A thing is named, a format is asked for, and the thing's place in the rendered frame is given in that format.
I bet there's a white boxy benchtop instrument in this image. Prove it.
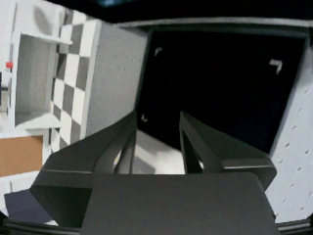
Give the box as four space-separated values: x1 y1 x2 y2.
47 0 313 174

